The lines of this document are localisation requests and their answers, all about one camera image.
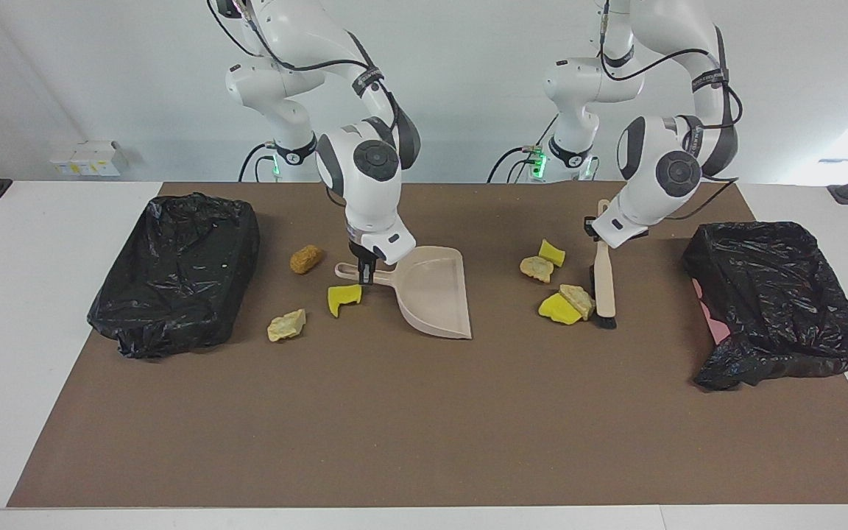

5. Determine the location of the notched yellow sponge piece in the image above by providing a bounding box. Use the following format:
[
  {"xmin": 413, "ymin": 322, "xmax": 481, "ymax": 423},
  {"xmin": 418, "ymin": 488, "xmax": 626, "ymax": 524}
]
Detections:
[{"xmin": 328, "ymin": 283, "xmax": 363, "ymax": 318}]

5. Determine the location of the brown cork lump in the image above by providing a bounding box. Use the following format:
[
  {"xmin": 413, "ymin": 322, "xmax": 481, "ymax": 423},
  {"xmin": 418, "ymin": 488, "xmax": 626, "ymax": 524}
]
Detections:
[{"xmin": 290, "ymin": 244, "xmax": 323, "ymax": 275}]

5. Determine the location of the beige plastic dustpan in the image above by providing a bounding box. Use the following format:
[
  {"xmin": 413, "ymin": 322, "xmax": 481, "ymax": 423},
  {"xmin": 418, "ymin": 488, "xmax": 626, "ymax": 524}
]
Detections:
[{"xmin": 334, "ymin": 247, "xmax": 473, "ymax": 340}]

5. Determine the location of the beige foam chunk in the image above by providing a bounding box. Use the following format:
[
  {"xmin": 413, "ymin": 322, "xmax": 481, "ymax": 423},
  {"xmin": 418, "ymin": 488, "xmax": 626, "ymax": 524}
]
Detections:
[
  {"xmin": 519, "ymin": 255, "xmax": 554, "ymax": 283},
  {"xmin": 559, "ymin": 283, "xmax": 596, "ymax": 321},
  {"xmin": 267, "ymin": 308, "xmax": 307, "ymax": 342}
]

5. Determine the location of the pink plastic bin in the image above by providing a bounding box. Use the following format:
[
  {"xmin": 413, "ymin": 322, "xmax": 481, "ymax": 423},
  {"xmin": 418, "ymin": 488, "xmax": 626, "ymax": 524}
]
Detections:
[{"xmin": 691, "ymin": 278, "xmax": 730, "ymax": 345}]

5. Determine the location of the black trash bag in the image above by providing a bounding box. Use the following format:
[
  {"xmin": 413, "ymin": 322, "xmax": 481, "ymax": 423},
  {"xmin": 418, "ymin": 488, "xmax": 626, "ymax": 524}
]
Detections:
[
  {"xmin": 682, "ymin": 221, "xmax": 848, "ymax": 391},
  {"xmin": 87, "ymin": 193, "xmax": 261, "ymax": 360}
]

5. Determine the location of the brown table mat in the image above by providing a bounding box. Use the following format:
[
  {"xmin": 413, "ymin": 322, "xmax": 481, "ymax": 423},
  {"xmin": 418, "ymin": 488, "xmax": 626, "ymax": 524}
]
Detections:
[{"xmin": 7, "ymin": 182, "xmax": 848, "ymax": 509}]

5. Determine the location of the white electrical box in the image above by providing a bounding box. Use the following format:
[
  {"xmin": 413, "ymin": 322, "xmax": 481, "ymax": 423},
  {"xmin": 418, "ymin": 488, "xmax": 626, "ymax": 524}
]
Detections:
[{"xmin": 50, "ymin": 140, "xmax": 130, "ymax": 177}]

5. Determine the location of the black left base cable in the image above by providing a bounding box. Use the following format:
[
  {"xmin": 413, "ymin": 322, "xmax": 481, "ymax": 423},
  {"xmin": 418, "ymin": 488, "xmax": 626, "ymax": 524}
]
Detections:
[{"xmin": 487, "ymin": 110, "xmax": 546, "ymax": 183}]

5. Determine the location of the black base cable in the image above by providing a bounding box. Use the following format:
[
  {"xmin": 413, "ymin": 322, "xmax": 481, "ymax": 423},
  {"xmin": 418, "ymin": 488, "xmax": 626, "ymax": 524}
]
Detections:
[
  {"xmin": 238, "ymin": 142, "xmax": 278, "ymax": 183},
  {"xmin": 487, "ymin": 110, "xmax": 546, "ymax": 183}
]

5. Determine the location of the black right base cable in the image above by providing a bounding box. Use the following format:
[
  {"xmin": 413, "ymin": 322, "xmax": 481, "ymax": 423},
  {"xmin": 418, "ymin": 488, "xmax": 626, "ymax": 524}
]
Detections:
[{"xmin": 238, "ymin": 142, "xmax": 278, "ymax": 183}]

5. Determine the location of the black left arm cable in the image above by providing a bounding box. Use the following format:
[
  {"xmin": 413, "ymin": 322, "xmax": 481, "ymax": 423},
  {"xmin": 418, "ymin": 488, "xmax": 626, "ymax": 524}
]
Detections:
[{"xmin": 597, "ymin": 0, "xmax": 745, "ymax": 222}]

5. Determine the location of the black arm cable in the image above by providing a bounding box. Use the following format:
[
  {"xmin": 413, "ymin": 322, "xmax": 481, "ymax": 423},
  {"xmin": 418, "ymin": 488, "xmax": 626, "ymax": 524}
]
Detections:
[
  {"xmin": 207, "ymin": 0, "xmax": 404, "ymax": 137},
  {"xmin": 597, "ymin": 0, "xmax": 745, "ymax": 222}
]

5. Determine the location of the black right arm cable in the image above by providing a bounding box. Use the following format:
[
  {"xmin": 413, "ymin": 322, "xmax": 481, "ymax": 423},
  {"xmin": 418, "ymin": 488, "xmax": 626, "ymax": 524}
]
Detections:
[{"xmin": 207, "ymin": 0, "xmax": 404, "ymax": 137}]

